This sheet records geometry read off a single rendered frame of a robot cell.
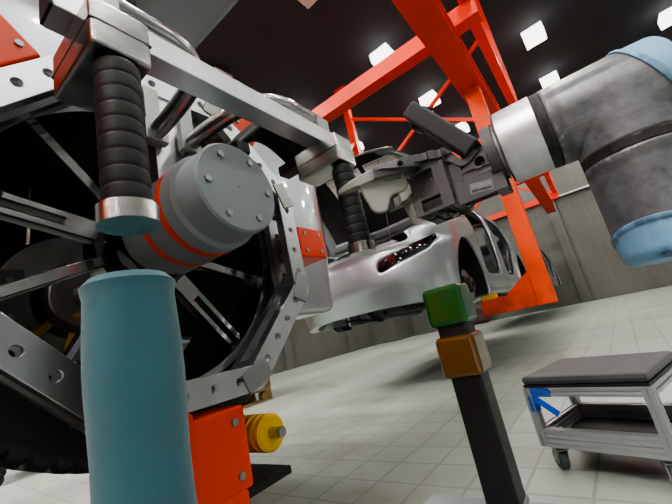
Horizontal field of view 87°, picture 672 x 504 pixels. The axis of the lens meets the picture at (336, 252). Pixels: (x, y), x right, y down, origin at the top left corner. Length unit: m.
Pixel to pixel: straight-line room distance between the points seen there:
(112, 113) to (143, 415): 0.26
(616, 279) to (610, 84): 14.40
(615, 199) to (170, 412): 0.47
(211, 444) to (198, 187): 0.34
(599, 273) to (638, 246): 14.39
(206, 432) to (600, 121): 0.58
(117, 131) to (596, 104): 0.44
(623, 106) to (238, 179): 0.43
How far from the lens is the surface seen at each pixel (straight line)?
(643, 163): 0.44
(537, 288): 3.96
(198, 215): 0.46
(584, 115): 0.45
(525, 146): 0.45
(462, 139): 0.49
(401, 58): 4.27
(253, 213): 0.49
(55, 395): 0.49
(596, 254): 14.85
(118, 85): 0.36
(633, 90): 0.46
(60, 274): 0.62
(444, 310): 0.37
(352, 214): 0.55
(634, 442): 1.53
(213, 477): 0.56
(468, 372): 0.38
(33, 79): 0.62
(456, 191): 0.48
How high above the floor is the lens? 0.63
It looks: 13 degrees up
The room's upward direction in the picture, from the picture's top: 13 degrees counter-clockwise
